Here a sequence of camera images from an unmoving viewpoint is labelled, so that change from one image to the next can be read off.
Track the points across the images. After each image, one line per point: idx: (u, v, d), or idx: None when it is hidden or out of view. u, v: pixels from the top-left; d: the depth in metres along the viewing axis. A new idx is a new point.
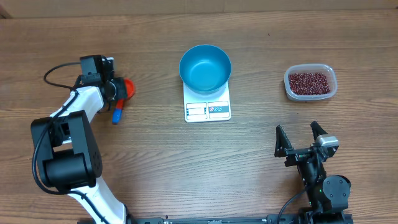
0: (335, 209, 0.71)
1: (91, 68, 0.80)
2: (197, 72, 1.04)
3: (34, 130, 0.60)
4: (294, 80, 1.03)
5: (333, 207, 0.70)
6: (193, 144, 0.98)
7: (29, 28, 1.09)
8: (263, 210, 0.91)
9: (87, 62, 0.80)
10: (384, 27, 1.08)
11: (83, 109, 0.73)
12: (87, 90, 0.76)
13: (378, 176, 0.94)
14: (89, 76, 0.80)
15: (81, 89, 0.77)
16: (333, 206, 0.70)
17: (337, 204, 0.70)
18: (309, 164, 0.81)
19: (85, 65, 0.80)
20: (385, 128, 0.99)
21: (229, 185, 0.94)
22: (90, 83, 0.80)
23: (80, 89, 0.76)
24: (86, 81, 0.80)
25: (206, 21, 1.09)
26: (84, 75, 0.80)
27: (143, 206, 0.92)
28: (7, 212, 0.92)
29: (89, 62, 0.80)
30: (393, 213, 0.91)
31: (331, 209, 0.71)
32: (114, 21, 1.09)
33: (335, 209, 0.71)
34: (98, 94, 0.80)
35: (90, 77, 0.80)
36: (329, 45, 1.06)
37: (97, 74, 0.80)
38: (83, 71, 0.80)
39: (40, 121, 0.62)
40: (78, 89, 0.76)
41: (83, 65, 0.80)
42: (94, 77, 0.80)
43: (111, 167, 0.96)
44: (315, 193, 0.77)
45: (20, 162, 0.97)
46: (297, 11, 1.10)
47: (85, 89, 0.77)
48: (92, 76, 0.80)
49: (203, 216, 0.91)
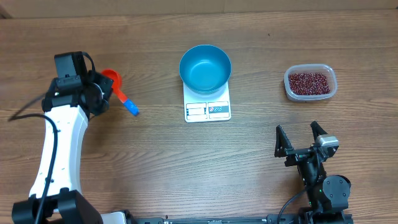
0: (336, 209, 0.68)
1: (68, 70, 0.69)
2: (197, 72, 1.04)
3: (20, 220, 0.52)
4: (294, 80, 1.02)
5: (333, 207, 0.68)
6: (192, 144, 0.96)
7: (31, 29, 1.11)
8: (263, 210, 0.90)
9: (64, 62, 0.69)
10: (382, 27, 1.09)
11: (71, 155, 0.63)
12: (69, 120, 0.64)
13: (379, 177, 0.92)
14: (66, 79, 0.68)
15: (58, 111, 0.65)
16: (333, 207, 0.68)
17: (337, 203, 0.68)
18: (308, 164, 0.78)
19: (61, 66, 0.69)
20: (385, 128, 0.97)
21: (229, 185, 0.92)
22: (68, 88, 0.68)
23: (57, 116, 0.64)
24: (63, 86, 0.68)
25: (206, 22, 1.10)
26: (60, 79, 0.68)
27: (142, 206, 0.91)
28: (5, 212, 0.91)
29: (67, 62, 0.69)
30: (394, 213, 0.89)
31: (331, 209, 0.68)
32: (116, 22, 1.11)
33: (336, 209, 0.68)
34: (81, 109, 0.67)
35: (68, 80, 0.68)
36: (328, 45, 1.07)
37: (76, 78, 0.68)
38: (59, 73, 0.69)
39: (25, 207, 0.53)
40: (56, 112, 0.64)
41: (60, 66, 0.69)
42: (73, 81, 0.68)
43: (111, 167, 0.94)
44: (315, 192, 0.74)
45: (20, 162, 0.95)
46: (296, 12, 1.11)
47: (63, 111, 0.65)
48: (71, 79, 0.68)
49: (203, 216, 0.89)
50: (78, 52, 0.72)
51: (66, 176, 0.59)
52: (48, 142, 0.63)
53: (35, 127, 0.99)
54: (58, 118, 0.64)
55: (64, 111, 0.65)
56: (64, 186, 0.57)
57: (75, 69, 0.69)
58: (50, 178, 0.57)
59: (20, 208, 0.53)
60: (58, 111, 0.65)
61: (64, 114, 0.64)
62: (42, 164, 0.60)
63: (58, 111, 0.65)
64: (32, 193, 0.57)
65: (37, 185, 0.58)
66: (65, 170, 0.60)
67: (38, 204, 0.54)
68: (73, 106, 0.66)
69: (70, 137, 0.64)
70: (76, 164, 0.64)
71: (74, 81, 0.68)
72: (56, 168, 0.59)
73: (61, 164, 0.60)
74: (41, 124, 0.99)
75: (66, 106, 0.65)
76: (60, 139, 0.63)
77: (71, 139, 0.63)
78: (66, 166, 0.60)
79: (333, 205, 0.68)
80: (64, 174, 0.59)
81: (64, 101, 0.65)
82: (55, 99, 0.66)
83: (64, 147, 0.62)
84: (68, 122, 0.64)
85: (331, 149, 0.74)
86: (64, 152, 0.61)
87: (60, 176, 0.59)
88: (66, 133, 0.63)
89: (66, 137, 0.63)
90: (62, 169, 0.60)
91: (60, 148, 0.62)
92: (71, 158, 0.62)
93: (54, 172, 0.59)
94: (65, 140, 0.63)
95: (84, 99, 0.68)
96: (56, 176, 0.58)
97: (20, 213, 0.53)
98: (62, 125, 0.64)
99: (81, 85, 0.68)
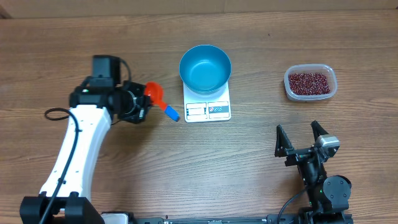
0: (336, 209, 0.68)
1: (102, 71, 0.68)
2: (197, 72, 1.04)
3: (24, 213, 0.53)
4: (294, 80, 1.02)
5: (334, 207, 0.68)
6: (193, 144, 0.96)
7: (30, 29, 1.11)
8: (263, 210, 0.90)
9: (101, 64, 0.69)
10: (383, 27, 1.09)
11: (89, 158, 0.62)
12: (94, 122, 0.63)
13: (379, 177, 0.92)
14: (99, 79, 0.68)
15: (83, 110, 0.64)
16: (334, 207, 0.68)
17: (337, 204, 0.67)
18: (310, 164, 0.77)
19: (98, 65, 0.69)
20: (385, 128, 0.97)
21: (229, 185, 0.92)
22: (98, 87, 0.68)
23: (81, 114, 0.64)
24: (94, 85, 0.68)
25: (206, 22, 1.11)
26: (93, 78, 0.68)
27: (143, 206, 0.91)
28: (5, 212, 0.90)
29: (103, 64, 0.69)
30: (394, 213, 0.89)
31: (332, 210, 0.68)
32: (116, 22, 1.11)
33: (336, 210, 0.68)
34: (106, 112, 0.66)
35: (100, 81, 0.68)
36: (328, 45, 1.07)
37: (109, 79, 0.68)
38: (93, 72, 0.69)
39: (33, 201, 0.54)
40: (83, 112, 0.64)
41: (96, 66, 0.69)
42: (104, 82, 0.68)
43: (111, 167, 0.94)
44: (316, 193, 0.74)
45: (20, 162, 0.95)
46: (296, 12, 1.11)
47: (89, 111, 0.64)
48: (103, 81, 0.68)
49: (203, 216, 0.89)
50: (118, 58, 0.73)
51: (78, 180, 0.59)
52: (68, 139, 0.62)
53: (35, 127, 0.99)
54: (83, 117, 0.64)
55: (89, 111, 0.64)
56: (75, 190, 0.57)
57: (110, 71, 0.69)
58: (62, 180, 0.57)
59: (28, 204, 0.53)
60: (83, 111, 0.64)
61: (89, 114, 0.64)
62: (58, 161, 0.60)
63: (83, 109, 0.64)
64: (42, 190, 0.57)
65: (48, 182, 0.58)
66: (79, 173, 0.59)
67: (46, 203, 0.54)
68: (99, 107, 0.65)
69: (91, 139, 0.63)
70: (90, 166, 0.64)
71: (106, 83, 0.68)
72: (71, 170, 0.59)
73: (76, 167, 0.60)
74: (41, 124, 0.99)
75: (92, 106, 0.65)
76: (80, 139, 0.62)
77: (91, 141, 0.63)
78: (81, 169, 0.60)
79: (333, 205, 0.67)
80: (78, 177, 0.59)
81: (91, 99, 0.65)
82: (82, 96, 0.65)
83: (83, 149, 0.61)
84: (91, 124, 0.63)
85: (332, 148, 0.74)
86: (82, 154, 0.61)
87: (73, 178, 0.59)
88: (86, 134, 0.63)
89: (86, 139, 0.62)
90: (76, 172, 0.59)
91: (78, 149, 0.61)
92: (87, 160, 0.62)
93: (68, 173, 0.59)
94: (85, 142, 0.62)
95: (112, 101, 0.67)
96: (69, 178, 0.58)
97: (27, 208, 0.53)
98: (84, 125, 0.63)
99: (111, 87, 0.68)
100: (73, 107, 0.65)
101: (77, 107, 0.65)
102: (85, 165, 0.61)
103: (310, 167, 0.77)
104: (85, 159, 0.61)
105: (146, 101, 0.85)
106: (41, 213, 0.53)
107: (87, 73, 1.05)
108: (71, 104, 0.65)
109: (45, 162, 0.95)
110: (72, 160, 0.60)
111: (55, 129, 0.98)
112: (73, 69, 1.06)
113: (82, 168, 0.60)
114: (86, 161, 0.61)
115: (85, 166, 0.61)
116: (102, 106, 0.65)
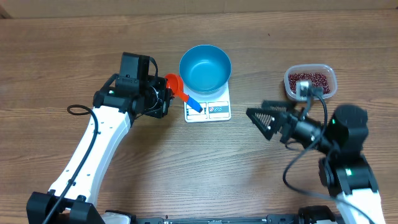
0: (354, 137, 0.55)
1: (131, 71, 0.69)
2: (197, 72, 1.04)
3: (32, 208, 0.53)
4: (294, 80, 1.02)
5: (351, 134, 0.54)
6: (193, 144, 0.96)
7: (30, 29, 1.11)
8: (263, 210, 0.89)
9: (130, 63, 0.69)
10: (384, 27, 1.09)
11: (102, 162, 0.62)
12: (114, 126, 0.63)
13: (379, 177, 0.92)
14: (125, 79, 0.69)
15: (105, 111, 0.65)
16: (351, 133, 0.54)
17: (355, 129, 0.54)
18: (304, 122, 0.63)
19: (127, 63, 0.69)
20: (385, 128, 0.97)
21: (229, 185, 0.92)
22: (125, 88, 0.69)
23: (102, 116, 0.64)
24: (120, 85, 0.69)
25: (206, 22, 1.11)
26: (120, 77, 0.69)
27: (143, 206, 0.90)
28: (5, 212, 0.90)
29: (132, 64, 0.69)
30: (395, 213, 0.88)
31: (349, 138, 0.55)
32: (116, 22, 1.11)
33: (354, 138, 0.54)
34: (127, 117, 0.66)
35: (127, 81, 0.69)
36: (329, 45, 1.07)
37: (135, 81, 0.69)
38: (121, 71, 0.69)
39: (42, 198, 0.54)
40: (104, 114, 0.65)
41: (125, 65, 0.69)
42: (132, 83, 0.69)
43: (111, 167, 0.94)
44: (329, 135, 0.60)
45: (20, 162, 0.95)
46: (296, 12, 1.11)
47: (111, 112, 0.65)
48: (130, 81, 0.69)
49: (203, 216, 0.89)
50: (148, 58, 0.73)
51: (88, 183, 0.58)
52: (86, 139, 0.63)
53: (35, 127, 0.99)
54: (103, 119, 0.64)
55: (111, 113, 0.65)
56: (83, 194, 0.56)
57: (137, 71, 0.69)
58: (73, 181, 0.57)
59: (37, 199, 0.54)
60: (106, 112, 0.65)
61: (111, 117, 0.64)
62: (72, 161, 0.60)
63: (106, 111, 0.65)
64: (51, 188, 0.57)
65: (60, 181, 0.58)
66: (90, 177, 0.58)
67: (54, 201, 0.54)
68: (122, 111, 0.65)
69: (108, 142, 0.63)
70: (102, 171, 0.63)
71: (132, 83, 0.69)
72: (83, 172, 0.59)
73: (87, 170, 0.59)
74: (41, 124, 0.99)
75: (115, 109, 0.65)
76: (97, 140, 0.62)
77: (107, 145, 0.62)
78: (92, 173, 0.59)
79: (350, 130, 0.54)
80: (88, 181, 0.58)
81: (115, 102, 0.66)
82: (107, 98, 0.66)
83: (99, 152, 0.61)
84: (111, 127, 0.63)
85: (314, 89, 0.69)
86: (96, 157, 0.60)
87: (83, 181, 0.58)
88: (104, 137, 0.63)
89: (104, 142, 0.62)
90: (87, 175, 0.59)
91: (94, 150, 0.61)
92: (99, 165, 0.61)
93: (79, 175, 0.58)
94: (102, 144, 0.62)
95: (135, 105, 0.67)
96: (79, 180, 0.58)
97: (35, 203, 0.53)
98: (104, 127, 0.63)
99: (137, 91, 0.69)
100: (96, 107, 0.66)
101: (100, 107, 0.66)
102: (97, 170, 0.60)
103: (305, 126, 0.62)
104: (98, 163, 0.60)
105: (168, 95, 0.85)
106: (46, 211, 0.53)
107: (86, 72, 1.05)
108: (94, 104, 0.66)
109: (44, 162, 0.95)
110: (85, 162, 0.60)
111: (55, 129, 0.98)
112: (72, 69, 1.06)
113: (94, 172, 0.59)
114: (98, 165, 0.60)
115: (97, 170, 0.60)
116: (125, 111, 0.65)
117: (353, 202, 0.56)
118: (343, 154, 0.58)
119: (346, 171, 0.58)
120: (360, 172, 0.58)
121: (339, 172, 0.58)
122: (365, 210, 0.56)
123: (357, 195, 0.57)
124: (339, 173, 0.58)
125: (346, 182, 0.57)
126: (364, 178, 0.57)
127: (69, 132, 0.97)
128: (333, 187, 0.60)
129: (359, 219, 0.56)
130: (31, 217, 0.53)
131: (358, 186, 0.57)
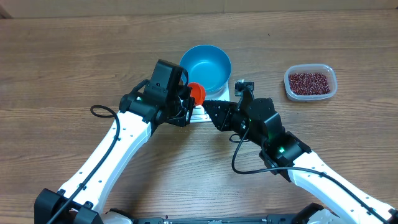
0: (270, 125, 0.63)
1: (162, 81, 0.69)
2: (197, 73, 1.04)
3: (40, 203, 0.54)
4: (294, 80, 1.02)
5: (267, 123, 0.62)
6: (193, 144, 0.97)
7: (30, 29, 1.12)
8: (263, 210, 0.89)
9: (163, 72, 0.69)
10: (384, 27, 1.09)
11: (116, 168, 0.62)
12: (135, 135, 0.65)
13: (379, 177, 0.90)
14: (156, 88, 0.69)
15: (128, 119, 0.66)
16: (267, 123, 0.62)
17: (268, 118, 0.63)
18: (234, 114, 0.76)
19: (160, 72, 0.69)
20: (385, 128, 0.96)
21: (229, 185, 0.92)
22: (153, 96, 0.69)
23: (125, 123, 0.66)
24: (148, 92, 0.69)
25: (206, 22, 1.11)
26: (150, 84, 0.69)
27: (143, 206, 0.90)
28: (5, 212, 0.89)
29: (165, 74, 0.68)
30: None
31: (267, 127, 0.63)
32: (116, 22, 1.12)
33: (270, 124, 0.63)
34: (149, 127, 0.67)
35: (156, 89, 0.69)
36: (329, 45, 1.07)
37: (165, 91, 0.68)
38: (153, 78, 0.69)
39: (52, 196, 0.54)
40: (128, 121, 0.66)
41: (158, 73, 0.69)
42: (160, 93, 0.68)
43: None
44: (254, 129, 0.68)
45: (20, 162, 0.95)
46: (296, 12, 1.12)
47: (134, 121, 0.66)
48: (159, 90, 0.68)
49: (203, 216, 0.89)
50: (184, 68, 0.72)
51: (98, 190, 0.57)
52: (104, 144, 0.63)
53: (35, 127, 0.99)
54: (125, 125, 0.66)
55: (135, 121, 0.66)
56: (91, 200, 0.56)
57: (168, 82, 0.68)
58: (84, 184, 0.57)
59: (46, 196, 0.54)
60: (129, 119, 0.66)
61: (133, 126, 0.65)
62: (87, 163, 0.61)
63: (130, 117, 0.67)
64: (63, 188, 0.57)
65: (71, 182, 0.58)
66: (101, 183, 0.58)
67: (62, 202, 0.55)
68: (145, 121, 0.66)
69: (125, 150, 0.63)
70: (113, 180, 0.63)
71: (161, 93, 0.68)
72: (95, 177, 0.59)
73: (100, 176, 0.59)
74: (41, 124, 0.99)
75: (139, 117, 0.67)
76: (115, 147, 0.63)
77: (124, 154, 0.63)
78: (104, 180, 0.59)
79: (265, 121, 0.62)
80: (99, 187, 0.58)
81: (142, 109, 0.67)
82: (134, 103, 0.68)
83: (114, 158, 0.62)
84: (132, 135, 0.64)
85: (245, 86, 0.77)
86: (111, 164, 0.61)
87: (94, 186, 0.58)
88: (124, 145, 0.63)
89: (121, 149, 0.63)
90: (99, 182, 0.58)
91: (109, 157, 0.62)
92: (112, 173, 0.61)
93: (91, 180, 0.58)
94: (119, 152, 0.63)
95: (160, 115, 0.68)
96: (91, 185, 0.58)
97: (45, 200, 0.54)
98: (125, 134, 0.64)
99: (163, 100, 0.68)
100: (121, 111, 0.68)
101: (125, 112, 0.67)
102: (109, 178, 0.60)
103: (237, 118, 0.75)
104: (112, 171, 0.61)
105: (191, 104, 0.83)
106: (53, 211, 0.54)
107: (86, 72, 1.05)
108: (120, 107, 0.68)
109: (44, 162, 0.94)
110: (100, 167, 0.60)
111: (54, 129, 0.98)
112: (73, 69, 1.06)
113: (106, 180, 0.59)
114: (111, 173, 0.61)
115: (109, 178, 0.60)
116: (148, 120, 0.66)
117: (300, 165, 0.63)
118: (272, 140, 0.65)
119: (280, 151, 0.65)
120: (291, 146, 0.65)
121: (277, 157, 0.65)
122: (308, 167, 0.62)
123: (298, 162, 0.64)
124: (277, 156, 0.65)
125: (284, 157, 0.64)
126: (295, 150, 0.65)
127: (69, 132, 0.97)
128: (279, 172, 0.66)
129: (311, 178, 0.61)
130: (39, 213, 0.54)
131: (295, 157, 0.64)
